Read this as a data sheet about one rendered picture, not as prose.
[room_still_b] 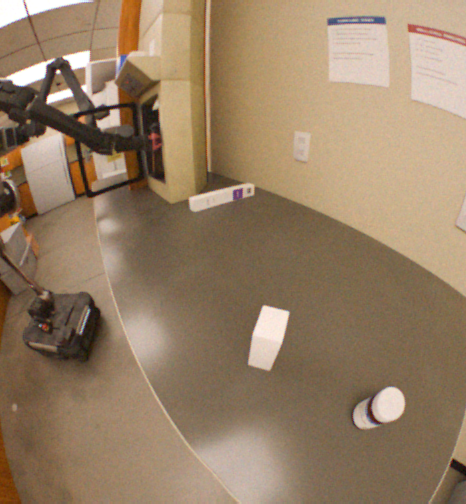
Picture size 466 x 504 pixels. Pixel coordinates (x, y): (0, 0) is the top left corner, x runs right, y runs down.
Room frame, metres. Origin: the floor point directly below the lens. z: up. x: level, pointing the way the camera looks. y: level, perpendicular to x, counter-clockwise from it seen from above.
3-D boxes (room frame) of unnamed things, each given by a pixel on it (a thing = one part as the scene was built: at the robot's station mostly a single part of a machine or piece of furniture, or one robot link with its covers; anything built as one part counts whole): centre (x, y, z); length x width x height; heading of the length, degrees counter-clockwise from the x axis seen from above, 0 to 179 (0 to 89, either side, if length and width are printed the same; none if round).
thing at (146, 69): (0.80, 0.38, 1.46); 0.32 x 0.11 x 0.10; 38
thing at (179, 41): (0.91, 0.24, 1.33); 0.32 x 0.25 x 0.77; 38
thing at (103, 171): (0.83, 0.55, 1.19); 0.30 x 0.01 x 0.40; 135
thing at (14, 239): (1.10, 2.68, 0.49); 0.60 x 0.42 x 0.33; 38
